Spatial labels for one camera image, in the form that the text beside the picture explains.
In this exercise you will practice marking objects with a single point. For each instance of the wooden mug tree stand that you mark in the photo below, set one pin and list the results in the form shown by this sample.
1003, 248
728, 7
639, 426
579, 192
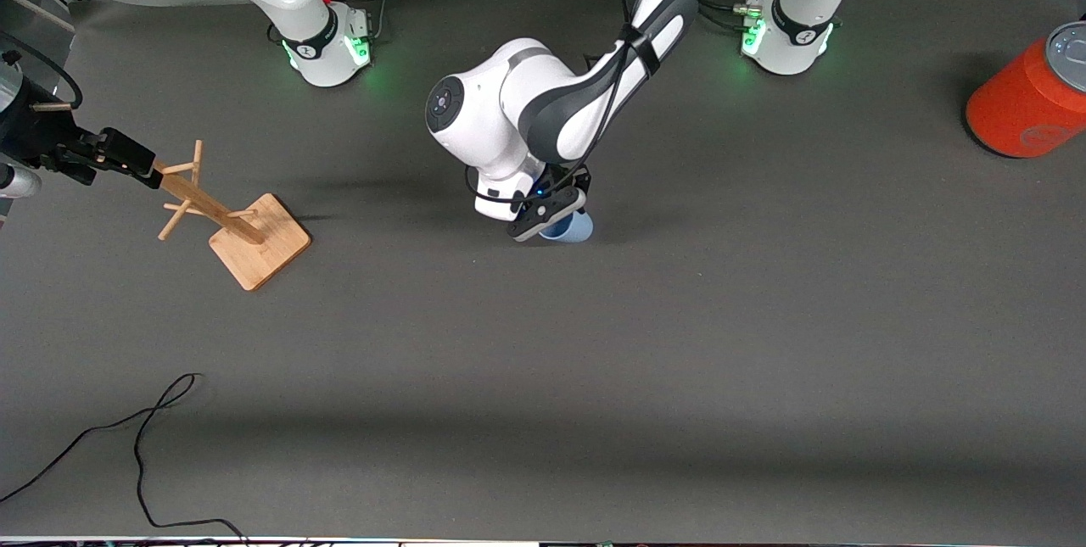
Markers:
259, 246

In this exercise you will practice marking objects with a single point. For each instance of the light blue cup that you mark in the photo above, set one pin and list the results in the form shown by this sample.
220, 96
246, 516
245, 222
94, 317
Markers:
575, 229

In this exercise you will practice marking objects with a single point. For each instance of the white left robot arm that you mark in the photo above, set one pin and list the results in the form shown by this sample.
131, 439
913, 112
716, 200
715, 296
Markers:
577, 97

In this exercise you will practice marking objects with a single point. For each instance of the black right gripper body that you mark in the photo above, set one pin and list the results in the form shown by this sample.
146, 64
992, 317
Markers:
32, 135

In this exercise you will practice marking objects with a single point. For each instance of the orange can with grey lid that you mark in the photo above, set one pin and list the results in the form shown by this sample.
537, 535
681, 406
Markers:
1018, 106

